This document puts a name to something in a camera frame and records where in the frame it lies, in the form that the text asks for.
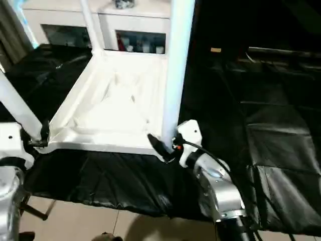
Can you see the white plastic table leg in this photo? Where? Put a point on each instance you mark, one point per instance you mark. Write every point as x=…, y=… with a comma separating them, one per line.
x=91, y=25
x=178, y=62
x=17, y=100

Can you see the white plastic table top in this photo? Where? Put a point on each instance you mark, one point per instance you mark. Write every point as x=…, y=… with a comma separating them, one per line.
x=113, y=113

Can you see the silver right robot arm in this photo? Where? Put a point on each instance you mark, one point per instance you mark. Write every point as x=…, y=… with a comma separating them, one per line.
x=220, y=190

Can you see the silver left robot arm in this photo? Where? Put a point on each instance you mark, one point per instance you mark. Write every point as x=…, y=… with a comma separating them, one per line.
x=7, y=188

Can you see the black mat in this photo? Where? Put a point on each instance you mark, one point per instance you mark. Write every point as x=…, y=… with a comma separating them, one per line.
x=113, y=180

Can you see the white cup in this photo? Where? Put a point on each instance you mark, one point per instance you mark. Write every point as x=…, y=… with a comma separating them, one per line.
x=130, y=47
x=145, y=47
x=159, y=49

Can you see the grey curtain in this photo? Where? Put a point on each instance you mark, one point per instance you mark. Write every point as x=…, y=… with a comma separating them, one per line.
x=12, y=37

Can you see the small tan tag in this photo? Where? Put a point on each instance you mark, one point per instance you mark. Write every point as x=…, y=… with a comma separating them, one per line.
x=216, y=50

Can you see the dark brown rounded object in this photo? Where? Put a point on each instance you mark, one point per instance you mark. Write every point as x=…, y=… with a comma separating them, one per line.
x=107, y=237

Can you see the white cabinet with glass doors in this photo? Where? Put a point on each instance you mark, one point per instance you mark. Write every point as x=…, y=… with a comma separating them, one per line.
x=125, y=22

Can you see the long black bar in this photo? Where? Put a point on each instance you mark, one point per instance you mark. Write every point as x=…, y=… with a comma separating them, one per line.
x=283, y=51

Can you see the grey speckled ornament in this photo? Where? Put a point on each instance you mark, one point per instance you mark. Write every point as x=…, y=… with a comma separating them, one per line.
x=124, y=3

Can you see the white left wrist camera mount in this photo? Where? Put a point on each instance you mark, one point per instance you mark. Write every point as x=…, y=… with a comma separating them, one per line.
x=10, y=145

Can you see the black folding table frame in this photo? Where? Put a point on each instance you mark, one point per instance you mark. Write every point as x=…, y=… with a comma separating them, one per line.
x=35, y=211

